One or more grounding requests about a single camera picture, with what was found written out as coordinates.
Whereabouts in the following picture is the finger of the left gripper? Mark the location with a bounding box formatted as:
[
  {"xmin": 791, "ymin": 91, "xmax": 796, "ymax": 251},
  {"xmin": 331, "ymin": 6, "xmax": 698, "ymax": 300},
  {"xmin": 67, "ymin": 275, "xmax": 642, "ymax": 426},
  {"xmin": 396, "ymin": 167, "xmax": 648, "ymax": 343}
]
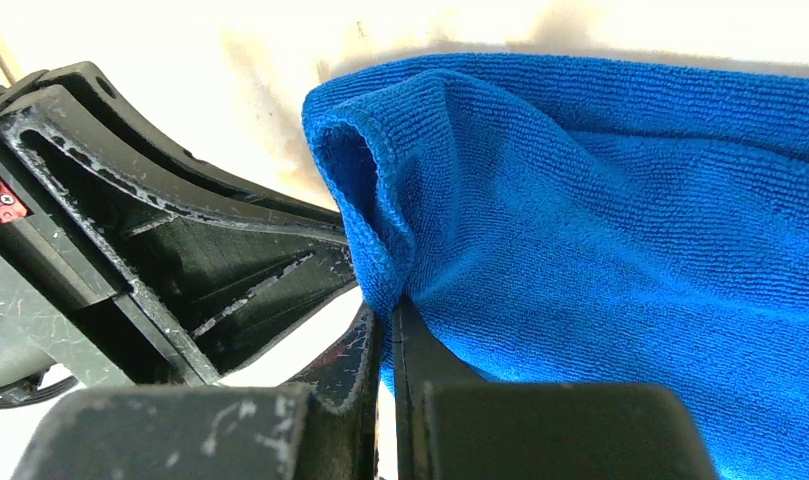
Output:
[
  {"xmin": 36, "ymin": 61, "xmax": 343, "ymax": 229},
  {"xmin": 0, "ymin": 85, "xmax": 355, "ymax": 385}
]

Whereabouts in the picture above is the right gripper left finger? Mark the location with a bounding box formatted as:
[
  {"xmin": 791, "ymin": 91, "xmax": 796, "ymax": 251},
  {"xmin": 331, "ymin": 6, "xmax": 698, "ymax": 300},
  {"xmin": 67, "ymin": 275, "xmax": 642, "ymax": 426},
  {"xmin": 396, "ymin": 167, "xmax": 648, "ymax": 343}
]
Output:
[{"xmin": 14, "ymin": 307, "xmax": 381, "ymax": 479}]

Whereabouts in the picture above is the dark blue towel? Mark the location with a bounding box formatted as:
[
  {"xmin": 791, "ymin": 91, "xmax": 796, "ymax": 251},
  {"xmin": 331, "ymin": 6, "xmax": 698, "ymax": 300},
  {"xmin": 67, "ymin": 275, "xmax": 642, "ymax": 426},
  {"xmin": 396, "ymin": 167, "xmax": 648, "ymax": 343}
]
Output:
[{"xmin": 302, "ymin": 54, "xmax": 809, "ymax": 479}]

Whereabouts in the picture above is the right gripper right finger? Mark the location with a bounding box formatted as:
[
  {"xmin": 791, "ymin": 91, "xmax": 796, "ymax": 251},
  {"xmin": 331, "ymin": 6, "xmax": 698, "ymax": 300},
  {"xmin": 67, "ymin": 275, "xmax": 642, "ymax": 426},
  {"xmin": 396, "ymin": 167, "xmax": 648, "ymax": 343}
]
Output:
[{"xmin": 391, "ymin": 298, "xmax": 717, "ymax": 479}]

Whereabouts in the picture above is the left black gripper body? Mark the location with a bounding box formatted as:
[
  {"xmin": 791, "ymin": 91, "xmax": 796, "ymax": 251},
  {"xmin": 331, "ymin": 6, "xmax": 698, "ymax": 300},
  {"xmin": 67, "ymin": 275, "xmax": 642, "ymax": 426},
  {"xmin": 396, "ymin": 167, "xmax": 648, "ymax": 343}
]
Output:
[{"xmin": 0, "ymin": 86, "xmax": 133, "ymax": 389}]

